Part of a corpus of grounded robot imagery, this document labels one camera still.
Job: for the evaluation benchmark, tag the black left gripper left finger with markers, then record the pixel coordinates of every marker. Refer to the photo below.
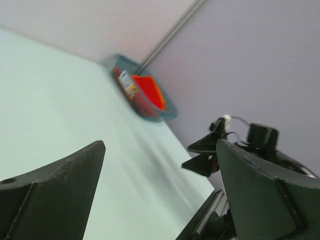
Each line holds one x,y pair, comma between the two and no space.
52,202

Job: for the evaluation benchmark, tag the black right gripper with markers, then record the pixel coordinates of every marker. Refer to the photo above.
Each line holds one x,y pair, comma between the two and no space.
261,141

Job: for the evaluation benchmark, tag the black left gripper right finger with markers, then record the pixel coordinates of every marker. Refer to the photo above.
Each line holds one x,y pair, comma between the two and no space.
267,201

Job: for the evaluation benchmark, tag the teal plastic basket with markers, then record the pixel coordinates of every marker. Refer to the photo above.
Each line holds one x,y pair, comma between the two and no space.
121,68

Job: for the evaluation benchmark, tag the orange t shirt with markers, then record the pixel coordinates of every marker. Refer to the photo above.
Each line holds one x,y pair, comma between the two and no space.
151,89

